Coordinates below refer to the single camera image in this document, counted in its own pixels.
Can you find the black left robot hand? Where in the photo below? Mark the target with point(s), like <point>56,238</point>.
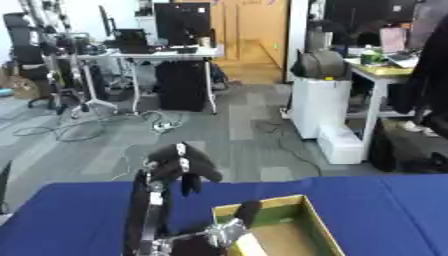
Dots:
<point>146,213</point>

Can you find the tan cardboard box green inside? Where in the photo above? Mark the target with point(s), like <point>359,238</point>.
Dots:
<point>291,230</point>

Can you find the white box on floor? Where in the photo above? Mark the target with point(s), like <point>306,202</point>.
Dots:
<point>339,146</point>

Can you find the white power strip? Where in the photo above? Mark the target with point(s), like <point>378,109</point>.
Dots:
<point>163,126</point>

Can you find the pale yellow block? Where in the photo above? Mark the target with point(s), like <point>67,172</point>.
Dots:
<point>249,246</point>

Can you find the black cabinet under desk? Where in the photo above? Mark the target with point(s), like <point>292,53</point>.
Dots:
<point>182,86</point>

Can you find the silver wheeled stand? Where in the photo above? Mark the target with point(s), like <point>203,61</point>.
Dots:
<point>76,76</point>

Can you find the brown paper bag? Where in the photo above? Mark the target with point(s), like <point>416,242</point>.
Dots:
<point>23,87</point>

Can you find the white cup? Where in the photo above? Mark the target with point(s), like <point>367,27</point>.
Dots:
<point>205,41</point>

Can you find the large black monitor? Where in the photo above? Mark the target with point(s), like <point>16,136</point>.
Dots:
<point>182,23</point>

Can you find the thin black monitor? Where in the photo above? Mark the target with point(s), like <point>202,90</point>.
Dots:
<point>107,23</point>

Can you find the black office chair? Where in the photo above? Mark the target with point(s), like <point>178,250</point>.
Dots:
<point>26,50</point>

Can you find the white cabinet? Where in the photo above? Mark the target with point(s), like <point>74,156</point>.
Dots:
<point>318,106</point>

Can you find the grey bag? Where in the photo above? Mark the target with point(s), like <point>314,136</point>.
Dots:
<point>321,64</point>

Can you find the black bag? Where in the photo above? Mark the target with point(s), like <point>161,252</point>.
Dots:
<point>402,150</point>

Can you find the wooden top white desk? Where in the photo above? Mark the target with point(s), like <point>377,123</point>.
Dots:
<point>379,71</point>

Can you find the green bottle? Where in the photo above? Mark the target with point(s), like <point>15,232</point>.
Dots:
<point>370,56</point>

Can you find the silver laptop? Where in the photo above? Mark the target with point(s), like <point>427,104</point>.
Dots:
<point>399,46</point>

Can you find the person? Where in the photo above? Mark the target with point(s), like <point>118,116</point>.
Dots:
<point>430,76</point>

